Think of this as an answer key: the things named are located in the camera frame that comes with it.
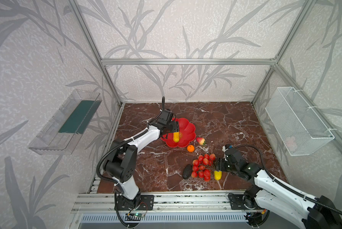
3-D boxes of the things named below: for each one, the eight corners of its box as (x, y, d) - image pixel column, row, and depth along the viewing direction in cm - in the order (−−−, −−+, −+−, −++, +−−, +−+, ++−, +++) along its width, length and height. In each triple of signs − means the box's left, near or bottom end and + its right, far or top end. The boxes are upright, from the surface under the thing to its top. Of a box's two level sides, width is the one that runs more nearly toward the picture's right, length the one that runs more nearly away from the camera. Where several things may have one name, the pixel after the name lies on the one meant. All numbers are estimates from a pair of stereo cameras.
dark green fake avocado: (181, 178, 83) (181, 176, 80) (185, 165, 88) (185, 163, 85) (189, 181, 82) (190, 179, 79) (193, 167, 87) (193, 165, 84)
